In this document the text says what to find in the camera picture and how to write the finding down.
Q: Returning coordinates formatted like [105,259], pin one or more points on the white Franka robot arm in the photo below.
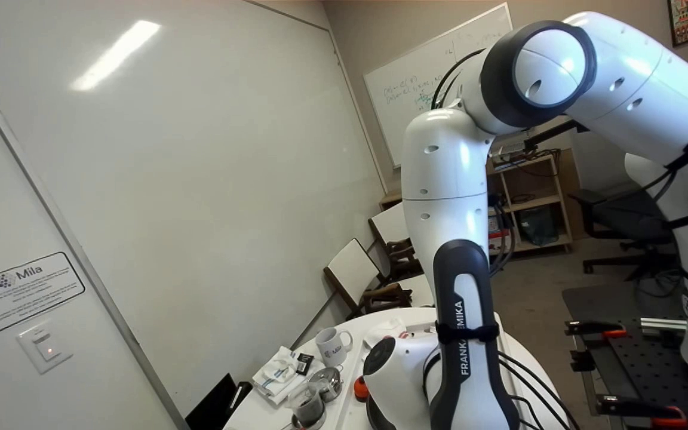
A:
[447,200]

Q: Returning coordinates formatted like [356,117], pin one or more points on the white seat wooden chair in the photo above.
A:
[352,265]
[391,223]

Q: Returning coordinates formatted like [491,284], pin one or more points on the white printed mug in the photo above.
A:
[332,345]

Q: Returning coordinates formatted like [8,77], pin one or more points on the black packet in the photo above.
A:
[305,363]

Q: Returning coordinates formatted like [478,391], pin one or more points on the wide shiny metal cup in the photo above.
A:
[326,382]

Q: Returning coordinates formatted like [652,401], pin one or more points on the small orange knob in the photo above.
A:
[358,391]

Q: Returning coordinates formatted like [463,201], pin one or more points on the wooden shelf unit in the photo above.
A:
[532,180]

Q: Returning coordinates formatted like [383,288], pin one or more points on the narrow metal cup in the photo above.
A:
[308,409]

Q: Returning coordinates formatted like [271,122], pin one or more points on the black office chair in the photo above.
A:
[622,215]

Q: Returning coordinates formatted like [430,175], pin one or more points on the silver metal bar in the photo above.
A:
[663,326]

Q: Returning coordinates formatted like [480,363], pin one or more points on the wall whiteboard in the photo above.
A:
[407,97]

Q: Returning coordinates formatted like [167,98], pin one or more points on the white light switch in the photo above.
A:
[47,347]

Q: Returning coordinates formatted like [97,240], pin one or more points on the Mila wall sign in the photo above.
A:
[22,290]

